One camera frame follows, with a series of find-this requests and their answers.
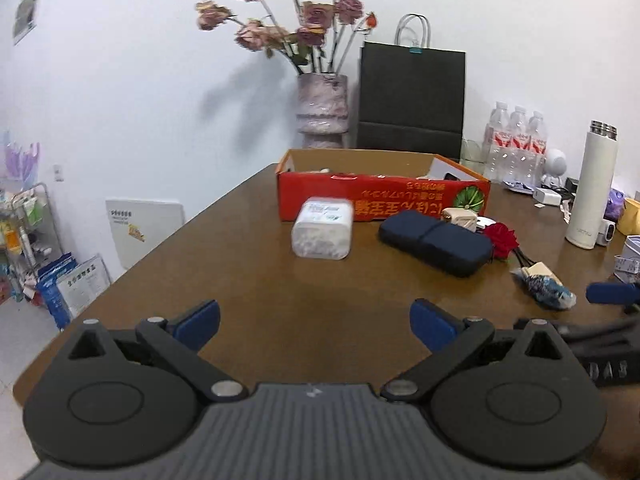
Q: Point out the purple textured vase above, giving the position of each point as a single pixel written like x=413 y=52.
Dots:
x=322 y=110

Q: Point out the red cardboard box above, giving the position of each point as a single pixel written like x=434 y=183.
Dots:
x=379 y=184

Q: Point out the purple plastic bag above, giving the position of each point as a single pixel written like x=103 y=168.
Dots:
x=19 y=165

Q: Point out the black paper bag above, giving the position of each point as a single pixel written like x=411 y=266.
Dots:
x=409 y=102

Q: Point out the white round camera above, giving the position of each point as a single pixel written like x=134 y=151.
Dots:
x=555 y=166

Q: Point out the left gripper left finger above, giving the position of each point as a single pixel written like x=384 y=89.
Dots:
x=114 y=398

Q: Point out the navy blue pouch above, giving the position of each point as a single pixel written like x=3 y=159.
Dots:
x=449 y=248

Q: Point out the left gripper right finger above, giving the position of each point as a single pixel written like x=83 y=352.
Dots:
x=514 y=399

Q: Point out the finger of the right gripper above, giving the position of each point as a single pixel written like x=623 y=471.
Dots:
x=623 y=294

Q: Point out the beige charger block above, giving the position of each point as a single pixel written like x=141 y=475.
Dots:
x=463 y=217

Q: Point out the clear glass cup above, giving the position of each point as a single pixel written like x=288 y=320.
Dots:
x=472 y=156

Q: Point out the white thermos bottle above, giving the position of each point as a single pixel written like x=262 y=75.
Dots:
x=594 y=184

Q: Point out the red fabric flower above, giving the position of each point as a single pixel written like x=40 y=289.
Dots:
x=503 y=240

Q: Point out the metal wire rack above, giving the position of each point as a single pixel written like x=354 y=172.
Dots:
x=29 y=237

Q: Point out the white power adapter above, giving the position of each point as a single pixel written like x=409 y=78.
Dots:
x=547 y=197

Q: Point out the small white timer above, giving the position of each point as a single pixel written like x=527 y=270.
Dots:
x=606 y=232

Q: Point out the white wet wipes pack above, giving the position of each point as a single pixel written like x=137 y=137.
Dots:
x=323 y=229

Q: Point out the blue white boxes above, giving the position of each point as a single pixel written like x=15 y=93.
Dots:
x=68 y=287

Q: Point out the water bottle middle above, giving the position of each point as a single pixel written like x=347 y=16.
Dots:
x=516 y=148

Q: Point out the white wall panel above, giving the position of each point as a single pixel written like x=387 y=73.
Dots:
x=139 y=226

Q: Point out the water bottle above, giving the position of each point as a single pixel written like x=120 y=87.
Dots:
x=535 y=155
x=516 y=148
x=496 y=141

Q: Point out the water bottle left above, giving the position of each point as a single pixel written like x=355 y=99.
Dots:
x=496 y=141

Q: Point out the water bottle right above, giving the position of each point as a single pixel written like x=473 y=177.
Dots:
x=535 y=155

